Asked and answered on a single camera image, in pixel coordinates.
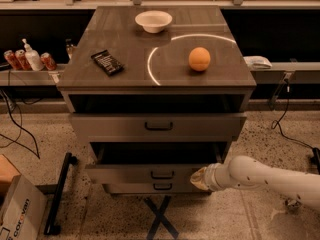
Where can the wrapped gripper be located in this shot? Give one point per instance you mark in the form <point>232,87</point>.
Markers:
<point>210,177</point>

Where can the grey drawer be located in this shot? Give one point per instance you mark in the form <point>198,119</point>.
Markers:
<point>157,127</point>
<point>151,188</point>
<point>152,162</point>

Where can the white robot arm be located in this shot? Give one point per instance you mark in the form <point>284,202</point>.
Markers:
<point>244,173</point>

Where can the grey bottom drawer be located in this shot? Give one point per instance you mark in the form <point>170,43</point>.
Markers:
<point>151,188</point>

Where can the grey drawer cabinet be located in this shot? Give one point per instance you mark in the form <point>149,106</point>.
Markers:
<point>157,78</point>

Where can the grey top drawer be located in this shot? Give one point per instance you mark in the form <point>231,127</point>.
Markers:
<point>157,127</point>

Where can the red soda can middle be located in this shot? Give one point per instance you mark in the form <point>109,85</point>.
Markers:
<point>21,57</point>

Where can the red soda can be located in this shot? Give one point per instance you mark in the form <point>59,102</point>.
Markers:
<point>21,57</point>
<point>10,57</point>
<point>48,61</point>

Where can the small floor debris object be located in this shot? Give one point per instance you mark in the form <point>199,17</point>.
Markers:
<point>292,206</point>

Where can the orange fruit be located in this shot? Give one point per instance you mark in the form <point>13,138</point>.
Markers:
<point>199,59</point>

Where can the white folded cloth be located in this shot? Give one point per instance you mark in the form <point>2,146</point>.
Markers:
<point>258,62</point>

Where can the grey side shelf right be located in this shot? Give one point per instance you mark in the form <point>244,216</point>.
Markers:
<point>295,72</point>

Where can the grey side shelf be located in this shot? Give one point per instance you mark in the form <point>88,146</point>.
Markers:
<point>295,72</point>
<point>31,78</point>

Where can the black snack bar packet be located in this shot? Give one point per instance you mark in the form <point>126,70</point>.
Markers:
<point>107,62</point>

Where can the black metal bar stand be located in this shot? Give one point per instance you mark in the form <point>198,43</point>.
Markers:
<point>50,227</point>

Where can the white bowl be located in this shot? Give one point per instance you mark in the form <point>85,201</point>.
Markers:
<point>153,21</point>

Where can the cardboard box with print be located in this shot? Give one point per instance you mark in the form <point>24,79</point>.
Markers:
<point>22,204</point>

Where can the small glass bottle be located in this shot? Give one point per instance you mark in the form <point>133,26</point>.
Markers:
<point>70,47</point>

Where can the red soda can right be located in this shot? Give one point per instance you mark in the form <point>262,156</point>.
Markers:
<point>48,61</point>

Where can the white pump bottle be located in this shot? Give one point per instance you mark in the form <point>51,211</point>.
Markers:
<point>32,57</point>

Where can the grey side shelf left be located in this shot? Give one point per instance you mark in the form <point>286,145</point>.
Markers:
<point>31,78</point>

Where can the red soda can left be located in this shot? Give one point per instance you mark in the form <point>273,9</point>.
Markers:
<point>10,57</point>

